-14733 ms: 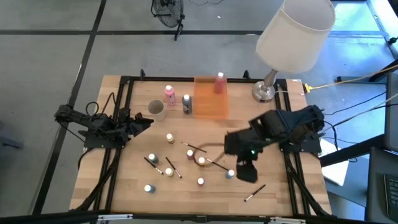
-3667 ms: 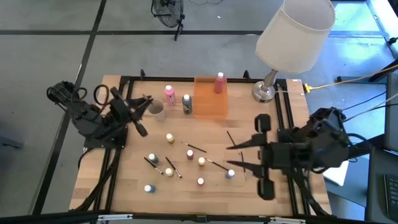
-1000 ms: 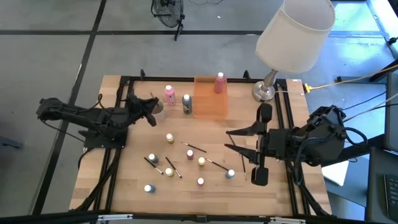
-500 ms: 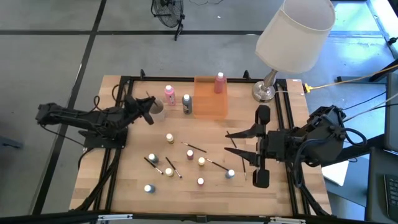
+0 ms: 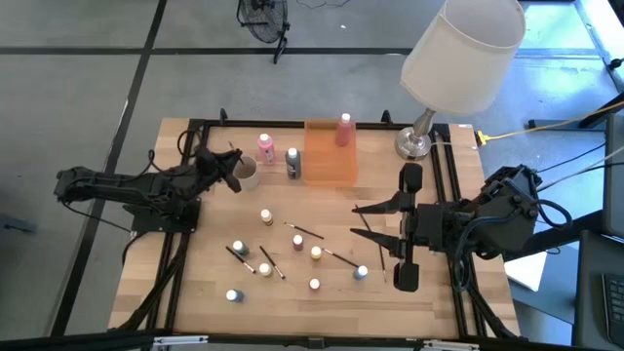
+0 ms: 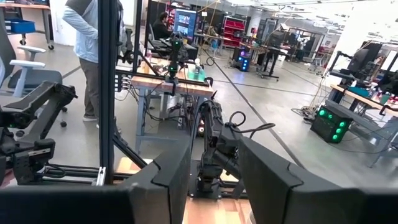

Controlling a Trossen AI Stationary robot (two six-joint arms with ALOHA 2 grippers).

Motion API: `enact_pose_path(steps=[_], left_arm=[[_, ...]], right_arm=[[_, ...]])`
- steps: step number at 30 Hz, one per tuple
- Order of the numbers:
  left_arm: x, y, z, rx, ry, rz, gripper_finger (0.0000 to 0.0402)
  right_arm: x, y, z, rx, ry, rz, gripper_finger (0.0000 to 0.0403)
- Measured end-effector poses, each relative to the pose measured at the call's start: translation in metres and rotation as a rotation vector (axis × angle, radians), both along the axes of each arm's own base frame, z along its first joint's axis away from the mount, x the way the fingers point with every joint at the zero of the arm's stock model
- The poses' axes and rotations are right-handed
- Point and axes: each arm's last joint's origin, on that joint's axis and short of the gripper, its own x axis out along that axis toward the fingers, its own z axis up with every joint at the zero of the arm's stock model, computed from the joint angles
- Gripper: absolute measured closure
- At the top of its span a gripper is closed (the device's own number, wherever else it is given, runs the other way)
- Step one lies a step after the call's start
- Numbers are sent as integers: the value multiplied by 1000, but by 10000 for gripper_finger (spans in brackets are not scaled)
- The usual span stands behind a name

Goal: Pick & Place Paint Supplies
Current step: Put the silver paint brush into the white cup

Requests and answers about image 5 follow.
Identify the black paintbrush silver ferrule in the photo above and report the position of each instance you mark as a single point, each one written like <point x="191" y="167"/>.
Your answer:
<point x="233" y="147"/>
<point x="383" y="267"/>
<point x="240" y="259"/>
<point x="341" y="258"/>
<point x="272" y="262"/>
<point x="304" y="231"/>
<point x="365" y="223"/>

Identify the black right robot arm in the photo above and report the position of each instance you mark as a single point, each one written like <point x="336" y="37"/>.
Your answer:
<point x="502" y="214"/>

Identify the black floor fan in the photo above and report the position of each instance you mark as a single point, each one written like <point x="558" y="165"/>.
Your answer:
<point x="263" y="19"/>

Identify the black aluminium table frame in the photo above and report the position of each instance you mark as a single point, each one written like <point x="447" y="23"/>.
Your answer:
<point x="273" y="124"/>

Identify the translucent orange tray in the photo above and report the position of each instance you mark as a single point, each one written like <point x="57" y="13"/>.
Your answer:
<point x="324" y="166"/>

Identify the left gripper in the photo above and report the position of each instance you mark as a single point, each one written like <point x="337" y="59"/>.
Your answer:
<point x="209" y="168"/>

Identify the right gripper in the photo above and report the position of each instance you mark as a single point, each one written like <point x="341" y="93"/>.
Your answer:
<point x="429" y="226"/>

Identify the tall salmon pink paint bottle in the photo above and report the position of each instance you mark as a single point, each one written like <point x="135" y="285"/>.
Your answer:
<point x="343" y="134"/>

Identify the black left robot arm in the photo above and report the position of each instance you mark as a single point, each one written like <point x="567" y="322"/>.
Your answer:
<point x="122" y="187"/>

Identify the black keyboard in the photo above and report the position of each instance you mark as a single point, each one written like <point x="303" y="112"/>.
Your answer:
<point x="615" y="307"/>

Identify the white cup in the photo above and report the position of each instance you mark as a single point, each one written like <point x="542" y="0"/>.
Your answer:
<point x="248" y="180"/>

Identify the tall light pink paint bottle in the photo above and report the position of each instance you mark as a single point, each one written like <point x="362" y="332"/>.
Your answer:
<point x="266" y="151"/>

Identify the white paper sheet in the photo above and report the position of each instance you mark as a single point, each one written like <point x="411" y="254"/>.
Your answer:
<point x="526" y="270"/>

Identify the silver table lamp white shade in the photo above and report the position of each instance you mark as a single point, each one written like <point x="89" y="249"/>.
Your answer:
<point x="463" y="58"/>

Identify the black beam silver brackets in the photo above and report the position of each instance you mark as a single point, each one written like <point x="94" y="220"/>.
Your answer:
<point x="312" y="342"/>

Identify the dark grey desk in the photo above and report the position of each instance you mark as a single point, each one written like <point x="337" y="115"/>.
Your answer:
<point x="587" y="292"/>

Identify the small magenta paint bottle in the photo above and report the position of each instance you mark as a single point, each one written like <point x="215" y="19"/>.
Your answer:
<point x="298" y="242"/>

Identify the grey computer monitor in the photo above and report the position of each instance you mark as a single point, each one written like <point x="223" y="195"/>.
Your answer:
<point x="615" y="185"/>

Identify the small red paint bottle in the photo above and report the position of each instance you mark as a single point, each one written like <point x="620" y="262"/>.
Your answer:
<point x="314" y="284"/>

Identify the small sky blue paint bottle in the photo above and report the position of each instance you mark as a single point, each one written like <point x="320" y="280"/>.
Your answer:
<point x="361" y="272"/>

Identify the small green paint bottle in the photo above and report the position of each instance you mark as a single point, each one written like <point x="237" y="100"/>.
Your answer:
<point x="240" y="247"/>

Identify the small yellow paint bottle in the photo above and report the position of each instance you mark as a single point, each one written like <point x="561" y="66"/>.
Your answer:
<point x="316" y="252"/>
<point x="266" y="217"/>
<point x="265" y="269"/>

